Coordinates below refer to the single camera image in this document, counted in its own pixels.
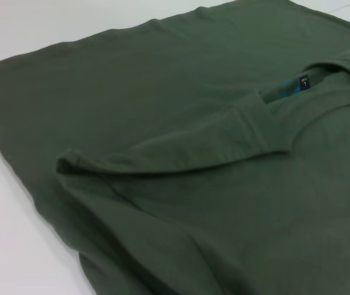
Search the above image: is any dark green printed t-shirt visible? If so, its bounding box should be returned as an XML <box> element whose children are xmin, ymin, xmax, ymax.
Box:
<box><xmin>0</xmin><ymin>0</ymin><xmax>350</xmax><ymax>295</ymax></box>

